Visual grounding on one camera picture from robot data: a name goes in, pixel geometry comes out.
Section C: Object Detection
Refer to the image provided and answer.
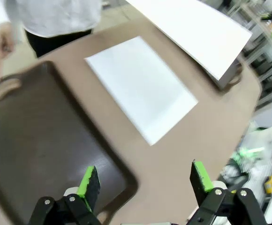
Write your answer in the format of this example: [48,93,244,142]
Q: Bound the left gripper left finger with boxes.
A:
[28,165,101,225]

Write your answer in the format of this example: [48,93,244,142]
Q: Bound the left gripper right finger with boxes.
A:
[187,160,268,225]

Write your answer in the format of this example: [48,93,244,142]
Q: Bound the white A4 paper sheet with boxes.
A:
[83,36,199,146]
[125,0,253,89]

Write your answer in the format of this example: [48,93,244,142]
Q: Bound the person's right hand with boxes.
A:
[0,22,16,78]

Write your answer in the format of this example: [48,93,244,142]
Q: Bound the yellow emergency stop box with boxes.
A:
[264,175,272,194]

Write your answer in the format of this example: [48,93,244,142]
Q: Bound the person's black trousers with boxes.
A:
[24,29,93,58]

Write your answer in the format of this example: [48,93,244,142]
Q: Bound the person's torso white shirt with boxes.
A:
[4,0,103,38]

